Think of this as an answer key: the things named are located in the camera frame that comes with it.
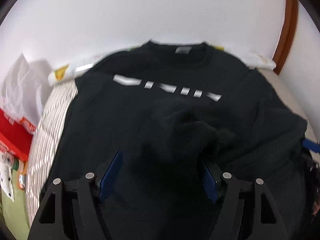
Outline black sweatshirt white lettering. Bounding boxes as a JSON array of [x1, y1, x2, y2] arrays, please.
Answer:
[[42, 42, 313, 239]]

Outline white black spotted cloth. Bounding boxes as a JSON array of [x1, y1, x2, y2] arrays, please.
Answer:
[[0, 152, 19, 202]]

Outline striped quilted mattress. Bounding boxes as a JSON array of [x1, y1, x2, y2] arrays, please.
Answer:
[[25, 69, 317, 228]]

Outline red shopping bag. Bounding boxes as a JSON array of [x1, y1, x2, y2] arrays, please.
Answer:
[[0, 109, 36, 161]]

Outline white plastic bag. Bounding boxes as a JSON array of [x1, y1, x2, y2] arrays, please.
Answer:
[[1, 54, 52, 126]]

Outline white rolled paper yellow marks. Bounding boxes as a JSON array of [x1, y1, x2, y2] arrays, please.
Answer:
[[48, 45, 277, 87]]

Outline brown wooden door frame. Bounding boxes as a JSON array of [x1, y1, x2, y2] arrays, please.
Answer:
[[272, 0, 298, 75]]

